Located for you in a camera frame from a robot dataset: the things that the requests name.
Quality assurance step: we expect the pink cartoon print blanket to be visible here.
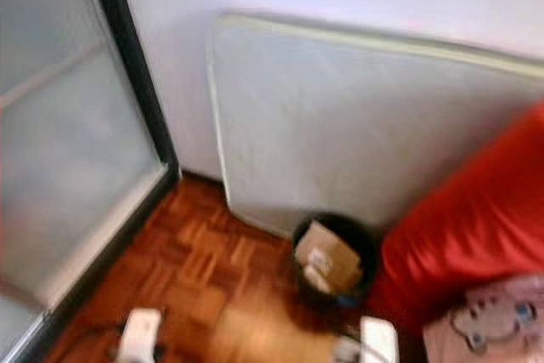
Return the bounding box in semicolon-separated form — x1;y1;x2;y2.
423;274;544;363

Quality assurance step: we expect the frosted glass sliding door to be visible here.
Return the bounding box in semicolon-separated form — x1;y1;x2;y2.
0;0;181;363

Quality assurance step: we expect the brown cardboard box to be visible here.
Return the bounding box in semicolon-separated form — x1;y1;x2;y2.
294;220;363;294

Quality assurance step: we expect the white leaning mattress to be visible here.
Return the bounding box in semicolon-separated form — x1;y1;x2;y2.
207;11;544;241

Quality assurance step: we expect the black waste bin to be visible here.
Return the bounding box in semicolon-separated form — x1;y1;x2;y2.
291;213;379;311

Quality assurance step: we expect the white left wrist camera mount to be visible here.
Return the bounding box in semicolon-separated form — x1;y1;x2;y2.
119;308;164;363

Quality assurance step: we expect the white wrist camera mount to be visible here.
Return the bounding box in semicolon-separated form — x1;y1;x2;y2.
119;308;164;363
359;316;399;363

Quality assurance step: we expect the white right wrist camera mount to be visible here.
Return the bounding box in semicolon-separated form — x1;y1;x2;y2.
359;316;399;363

